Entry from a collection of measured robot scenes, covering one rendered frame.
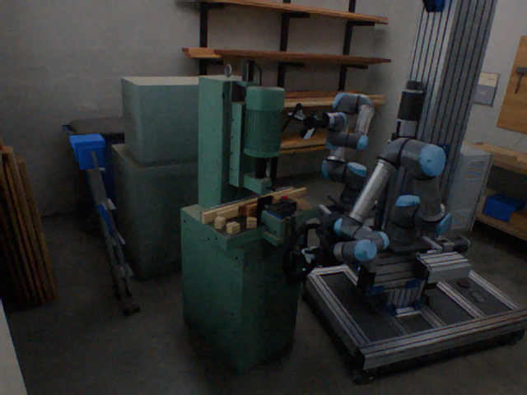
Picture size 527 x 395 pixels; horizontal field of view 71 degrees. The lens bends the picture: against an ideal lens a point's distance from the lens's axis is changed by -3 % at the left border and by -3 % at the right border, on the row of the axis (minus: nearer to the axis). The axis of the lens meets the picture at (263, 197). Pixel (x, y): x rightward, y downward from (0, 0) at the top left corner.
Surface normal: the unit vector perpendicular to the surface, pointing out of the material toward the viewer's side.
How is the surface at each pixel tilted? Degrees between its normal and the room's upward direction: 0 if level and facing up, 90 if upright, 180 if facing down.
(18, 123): 90
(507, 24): 90
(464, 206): 90
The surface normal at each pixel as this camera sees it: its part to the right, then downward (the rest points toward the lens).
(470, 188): 0.30, 0.39
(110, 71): 0.54, 0.36
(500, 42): -0.84, 0.16
